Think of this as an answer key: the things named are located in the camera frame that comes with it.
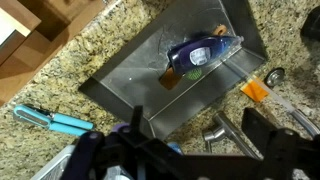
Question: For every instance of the small purple object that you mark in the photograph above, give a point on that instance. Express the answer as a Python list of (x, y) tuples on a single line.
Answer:
[(119, 126)]

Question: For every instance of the black object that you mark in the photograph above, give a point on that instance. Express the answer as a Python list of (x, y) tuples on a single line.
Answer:
[(313, 25)]

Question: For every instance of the round metal sink cap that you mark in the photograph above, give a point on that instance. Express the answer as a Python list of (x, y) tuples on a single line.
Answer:
[(275, 77)]

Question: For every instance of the purple dish soap bottle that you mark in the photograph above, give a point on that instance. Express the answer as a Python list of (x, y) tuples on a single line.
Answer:
[(186, 56)]

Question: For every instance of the light blue peeler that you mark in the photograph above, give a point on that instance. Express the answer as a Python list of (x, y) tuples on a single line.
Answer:
[(66, 121)]

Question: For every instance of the chrome gooseneck faucet spout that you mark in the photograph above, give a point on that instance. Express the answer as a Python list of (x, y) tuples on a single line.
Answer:
[(276, 98)]

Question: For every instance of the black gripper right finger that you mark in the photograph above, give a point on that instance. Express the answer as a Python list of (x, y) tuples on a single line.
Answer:
[(258, 128)]

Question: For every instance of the stainless steel sink basin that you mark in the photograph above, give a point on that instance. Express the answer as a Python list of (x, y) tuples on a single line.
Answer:
[(133, 73)]

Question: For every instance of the orange sponge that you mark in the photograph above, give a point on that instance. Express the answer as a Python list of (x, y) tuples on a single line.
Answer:
[(255, 91)]

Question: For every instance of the small blue object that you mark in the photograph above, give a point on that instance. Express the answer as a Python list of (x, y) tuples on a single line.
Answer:
[(175, 147)]

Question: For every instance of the green scrubber pad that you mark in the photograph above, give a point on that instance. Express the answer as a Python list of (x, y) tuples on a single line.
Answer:
[(193, 74)]

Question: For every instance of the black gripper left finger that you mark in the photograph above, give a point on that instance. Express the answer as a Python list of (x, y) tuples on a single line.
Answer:
[(137, 123)]

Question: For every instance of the light wooden drawer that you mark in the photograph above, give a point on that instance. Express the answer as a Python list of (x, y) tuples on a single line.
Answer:
[(33, 53)]

